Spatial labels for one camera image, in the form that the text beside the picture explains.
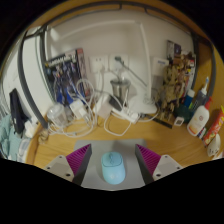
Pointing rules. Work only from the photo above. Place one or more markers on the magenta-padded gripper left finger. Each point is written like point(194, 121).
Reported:
point(61, 165)

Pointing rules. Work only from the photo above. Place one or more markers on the blue spray bottle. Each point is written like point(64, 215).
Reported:
point(200, 98)

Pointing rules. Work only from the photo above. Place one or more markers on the metal cup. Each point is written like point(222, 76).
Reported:
point(120, 88)

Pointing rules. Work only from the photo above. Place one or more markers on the white lotion bottle red pump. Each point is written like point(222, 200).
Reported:
point(198, 120)

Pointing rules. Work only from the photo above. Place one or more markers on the blue model kit box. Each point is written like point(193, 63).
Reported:
point(65, 73)

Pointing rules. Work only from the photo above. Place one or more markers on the white power strip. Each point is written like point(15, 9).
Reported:
point(128, 116)

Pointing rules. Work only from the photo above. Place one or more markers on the white wall outlet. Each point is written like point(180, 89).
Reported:
point(122, 59)
point(98, 64)

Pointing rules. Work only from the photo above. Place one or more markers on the brown tree figurine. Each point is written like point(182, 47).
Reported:
point(168, 96)

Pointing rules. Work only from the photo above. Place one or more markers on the white desk lamp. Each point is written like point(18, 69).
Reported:
point(143, 105)

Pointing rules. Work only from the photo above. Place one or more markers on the white charger block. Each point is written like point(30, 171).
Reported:
point(103, 107)
point(78, 109)

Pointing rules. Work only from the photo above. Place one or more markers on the wall picture collage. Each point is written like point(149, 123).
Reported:
point(186, 63)

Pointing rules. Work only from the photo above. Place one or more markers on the clear glass jar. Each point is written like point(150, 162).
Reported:
point(57, 115)

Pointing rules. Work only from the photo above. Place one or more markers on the white wall box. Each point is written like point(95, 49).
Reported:
point(160, 64)

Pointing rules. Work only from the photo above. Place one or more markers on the white printed mug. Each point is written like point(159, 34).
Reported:
point(214, 145)

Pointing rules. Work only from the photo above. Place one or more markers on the small blue box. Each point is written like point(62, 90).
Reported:
point(201, 132)

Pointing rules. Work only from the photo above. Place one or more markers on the teal bedding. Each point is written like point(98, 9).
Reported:
point(8, 140)

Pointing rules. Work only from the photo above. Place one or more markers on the light blue computer mouse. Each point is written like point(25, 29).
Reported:
point(113, 168)

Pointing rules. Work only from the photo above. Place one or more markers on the green round container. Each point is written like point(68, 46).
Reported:
point(185, 113)

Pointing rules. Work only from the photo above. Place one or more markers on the flat black strip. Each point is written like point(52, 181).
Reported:
point(162, 122)

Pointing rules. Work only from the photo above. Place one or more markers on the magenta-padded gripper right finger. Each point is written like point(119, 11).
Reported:
point(163, 165)

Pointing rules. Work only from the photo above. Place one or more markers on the black hanging bag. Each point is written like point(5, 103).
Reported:
point(16, 113)

